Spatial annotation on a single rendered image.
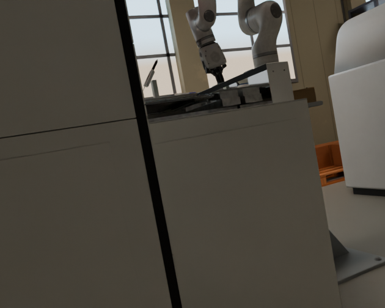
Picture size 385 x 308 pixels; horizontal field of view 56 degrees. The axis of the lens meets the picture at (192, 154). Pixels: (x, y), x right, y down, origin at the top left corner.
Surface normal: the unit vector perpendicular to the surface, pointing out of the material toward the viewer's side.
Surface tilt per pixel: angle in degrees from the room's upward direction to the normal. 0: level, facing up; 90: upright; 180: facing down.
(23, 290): 90
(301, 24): 90
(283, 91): 90
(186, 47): 90
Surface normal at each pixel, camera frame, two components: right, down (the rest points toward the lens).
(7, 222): 0.41, -0.04
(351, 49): -0.91, 0.00
